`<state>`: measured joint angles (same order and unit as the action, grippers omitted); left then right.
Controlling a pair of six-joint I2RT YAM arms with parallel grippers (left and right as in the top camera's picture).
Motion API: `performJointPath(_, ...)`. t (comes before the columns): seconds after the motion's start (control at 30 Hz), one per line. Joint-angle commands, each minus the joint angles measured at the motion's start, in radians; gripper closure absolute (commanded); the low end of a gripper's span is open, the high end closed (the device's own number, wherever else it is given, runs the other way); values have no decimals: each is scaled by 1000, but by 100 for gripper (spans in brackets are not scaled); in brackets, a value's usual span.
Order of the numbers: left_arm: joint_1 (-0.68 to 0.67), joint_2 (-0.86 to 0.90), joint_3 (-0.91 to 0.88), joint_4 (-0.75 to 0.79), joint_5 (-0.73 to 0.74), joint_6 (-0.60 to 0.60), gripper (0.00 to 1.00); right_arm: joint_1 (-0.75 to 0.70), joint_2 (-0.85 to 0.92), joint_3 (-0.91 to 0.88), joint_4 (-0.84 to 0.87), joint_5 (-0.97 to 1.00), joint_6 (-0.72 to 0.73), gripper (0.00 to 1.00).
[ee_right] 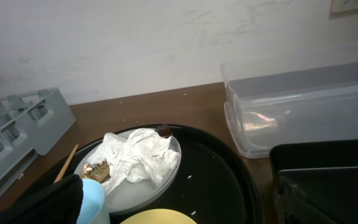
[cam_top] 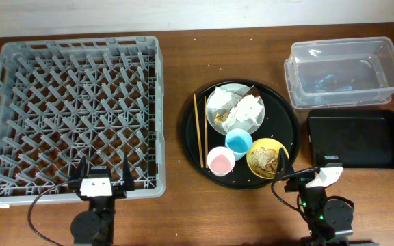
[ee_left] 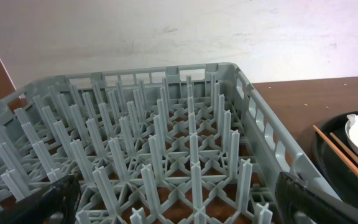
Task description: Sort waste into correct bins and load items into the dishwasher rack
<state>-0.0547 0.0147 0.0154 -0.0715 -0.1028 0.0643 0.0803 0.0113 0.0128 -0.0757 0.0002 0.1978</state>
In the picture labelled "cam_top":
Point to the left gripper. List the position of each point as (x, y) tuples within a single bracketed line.
[(120, 192)]

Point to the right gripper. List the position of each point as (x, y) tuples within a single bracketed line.
[(293, 185)]

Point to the rice and peanut shell scraps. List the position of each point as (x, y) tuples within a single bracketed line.
[(264, 161)]

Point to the yellow bowl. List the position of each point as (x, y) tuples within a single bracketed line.
[(269, 144)]

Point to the blue plastic cup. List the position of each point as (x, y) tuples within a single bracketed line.
[(239, 142)]

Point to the white napkin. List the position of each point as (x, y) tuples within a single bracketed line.
[(242, 107)]

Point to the pink plastic cup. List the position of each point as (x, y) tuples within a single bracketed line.
[(220, 161)]

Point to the grey round plate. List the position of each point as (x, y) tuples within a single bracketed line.
[(241, 90)]

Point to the gold brown snack wrapper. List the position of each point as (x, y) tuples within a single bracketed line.
[(221, 116)]

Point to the wooden chopstick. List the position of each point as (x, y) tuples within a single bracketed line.
[(205, 131), (198, 132)]

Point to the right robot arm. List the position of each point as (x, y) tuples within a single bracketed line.
[(329, 218)]

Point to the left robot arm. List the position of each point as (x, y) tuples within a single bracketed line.
[(96, 225)]

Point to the grey dishwasher rack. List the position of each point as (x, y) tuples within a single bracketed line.
[(63, 101)]

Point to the black rectangular tray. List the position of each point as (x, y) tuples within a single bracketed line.
[(360, 138)]

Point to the round black tray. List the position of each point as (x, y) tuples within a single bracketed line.
[(280, 123)]

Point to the clear plastic bin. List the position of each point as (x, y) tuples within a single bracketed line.
[(347, 72)]

